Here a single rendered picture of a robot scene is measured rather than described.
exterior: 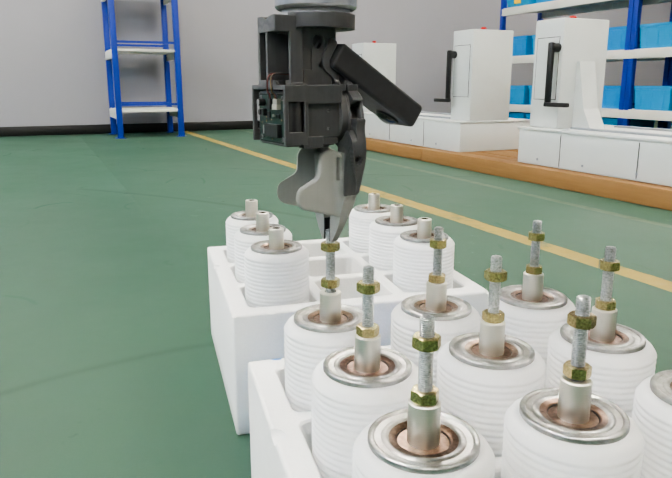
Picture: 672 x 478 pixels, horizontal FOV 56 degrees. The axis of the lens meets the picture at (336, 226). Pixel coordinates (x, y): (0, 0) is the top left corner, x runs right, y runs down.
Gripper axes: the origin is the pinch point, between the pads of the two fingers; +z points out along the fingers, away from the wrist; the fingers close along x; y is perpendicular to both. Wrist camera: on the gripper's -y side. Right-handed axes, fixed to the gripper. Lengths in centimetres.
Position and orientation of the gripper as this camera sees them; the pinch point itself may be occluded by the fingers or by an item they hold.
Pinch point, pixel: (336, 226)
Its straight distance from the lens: 63.1
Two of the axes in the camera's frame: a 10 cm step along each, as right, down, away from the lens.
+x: 5.1, 1.9, -8.4
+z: 0.0, 9.8, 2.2
